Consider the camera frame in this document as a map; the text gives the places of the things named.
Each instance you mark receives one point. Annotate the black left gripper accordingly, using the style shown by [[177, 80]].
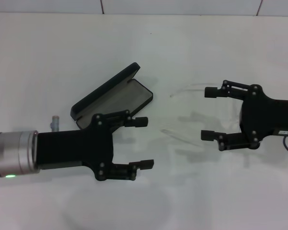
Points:
[[74, 148]]

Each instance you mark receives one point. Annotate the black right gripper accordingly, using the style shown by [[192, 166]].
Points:
[[261, 117]]

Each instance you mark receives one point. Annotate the clear white glasses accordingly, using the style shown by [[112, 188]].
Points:
[[166, 131]]

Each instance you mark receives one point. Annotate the black glasses case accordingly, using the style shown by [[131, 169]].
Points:
[[124, 100]]

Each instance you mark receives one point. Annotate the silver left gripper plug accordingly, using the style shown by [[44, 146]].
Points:
[[54, 123]]

